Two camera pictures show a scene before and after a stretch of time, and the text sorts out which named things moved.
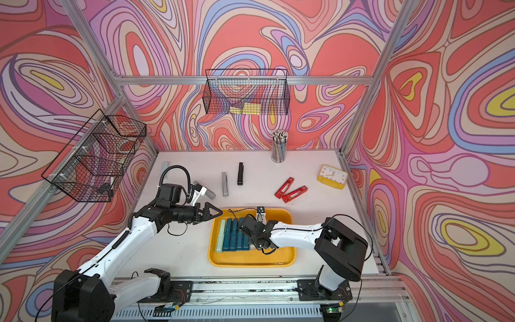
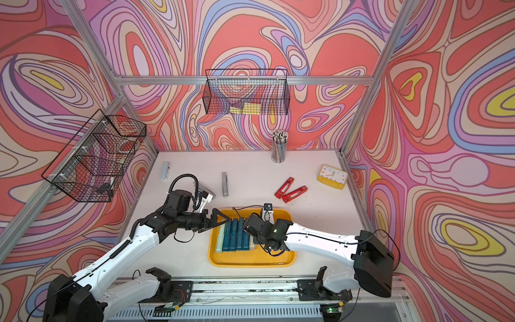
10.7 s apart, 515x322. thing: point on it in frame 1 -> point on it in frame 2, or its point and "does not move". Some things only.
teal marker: (246, 244) does not move
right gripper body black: (256, 241) does not move
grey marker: (224, 182) does not move
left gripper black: (204, 212) -> (213, 221)
